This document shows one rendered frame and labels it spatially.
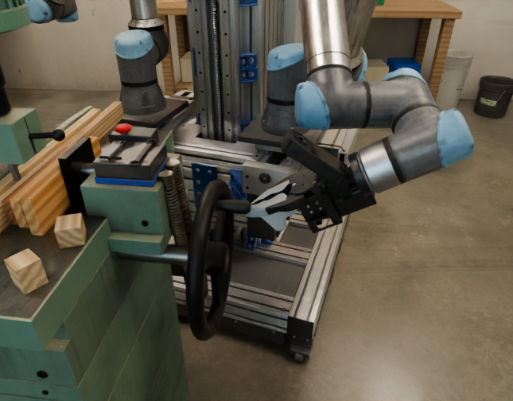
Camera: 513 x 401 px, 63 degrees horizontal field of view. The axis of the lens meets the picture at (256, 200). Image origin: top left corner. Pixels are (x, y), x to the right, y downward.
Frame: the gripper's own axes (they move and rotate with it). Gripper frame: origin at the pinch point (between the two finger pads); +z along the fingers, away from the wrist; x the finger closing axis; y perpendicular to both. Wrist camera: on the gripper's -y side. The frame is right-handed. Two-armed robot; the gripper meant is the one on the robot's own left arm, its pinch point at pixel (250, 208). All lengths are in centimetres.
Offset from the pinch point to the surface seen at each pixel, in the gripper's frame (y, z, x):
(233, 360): 73, 57, 33
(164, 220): -5.9, 13.4, -3.2
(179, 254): 1.3, 15.3, -3.4
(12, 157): -27.7, 26.6, -5.4
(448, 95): 134, -66, 301
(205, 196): -7.0, 3.6, -3.8
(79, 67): -44, 218, 315
